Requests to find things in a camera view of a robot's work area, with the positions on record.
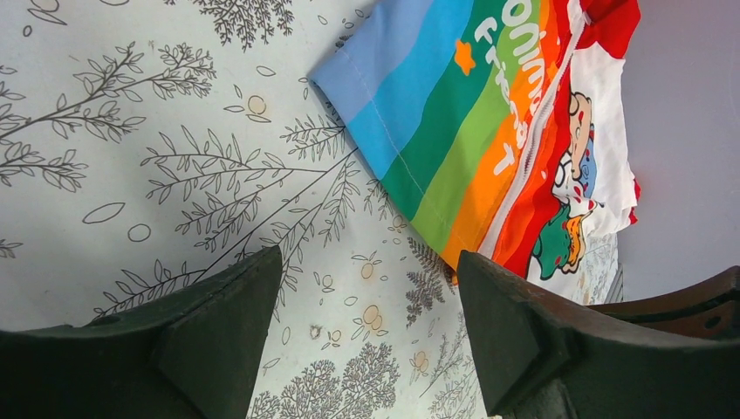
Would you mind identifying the floral table cloth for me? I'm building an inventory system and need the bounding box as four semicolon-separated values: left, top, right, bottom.
0;0;622;419

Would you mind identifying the rainbow kids jacket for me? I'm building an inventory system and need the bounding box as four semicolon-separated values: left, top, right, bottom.
311;1;641;281

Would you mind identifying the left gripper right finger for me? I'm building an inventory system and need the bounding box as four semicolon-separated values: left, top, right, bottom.
457;251;739;418

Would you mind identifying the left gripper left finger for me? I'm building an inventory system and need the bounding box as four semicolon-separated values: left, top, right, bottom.
1;246;282;418

